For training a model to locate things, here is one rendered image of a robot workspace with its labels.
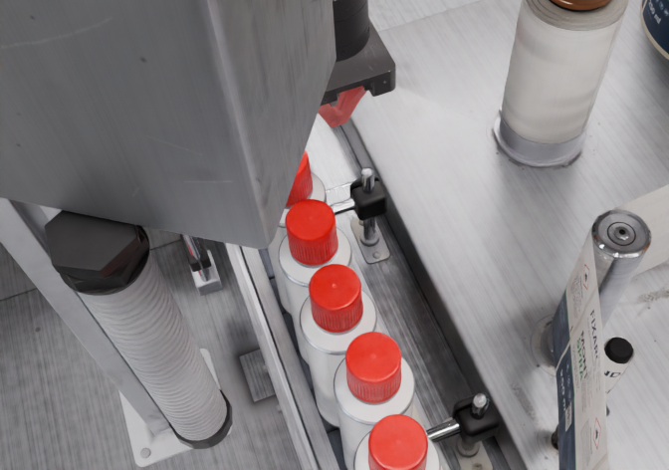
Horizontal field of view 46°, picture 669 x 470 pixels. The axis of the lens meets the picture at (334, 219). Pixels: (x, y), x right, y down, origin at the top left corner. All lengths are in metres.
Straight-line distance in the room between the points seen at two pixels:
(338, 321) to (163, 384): 0.15
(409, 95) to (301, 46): 0.59
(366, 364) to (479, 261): 0.29
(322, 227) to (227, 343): 0.28
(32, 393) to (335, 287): 0.39
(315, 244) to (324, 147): 0.37
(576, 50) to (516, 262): 0.20
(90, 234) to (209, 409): 0.16
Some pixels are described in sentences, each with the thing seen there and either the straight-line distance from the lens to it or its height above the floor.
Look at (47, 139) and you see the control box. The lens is 0.25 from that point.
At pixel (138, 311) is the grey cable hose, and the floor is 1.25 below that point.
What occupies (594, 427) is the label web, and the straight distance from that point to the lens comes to 0.52.
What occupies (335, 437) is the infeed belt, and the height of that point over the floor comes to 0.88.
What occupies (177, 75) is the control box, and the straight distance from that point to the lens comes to 0.20.
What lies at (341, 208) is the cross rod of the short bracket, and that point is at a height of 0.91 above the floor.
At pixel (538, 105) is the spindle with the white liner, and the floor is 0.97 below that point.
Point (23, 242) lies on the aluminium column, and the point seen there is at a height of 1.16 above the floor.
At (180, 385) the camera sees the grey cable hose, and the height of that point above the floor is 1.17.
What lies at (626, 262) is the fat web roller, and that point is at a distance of 0.54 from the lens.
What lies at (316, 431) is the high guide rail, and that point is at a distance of 0.58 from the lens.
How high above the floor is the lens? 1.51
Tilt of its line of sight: 57 degrees down
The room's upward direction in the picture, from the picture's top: 6 degrees counter-clockwise
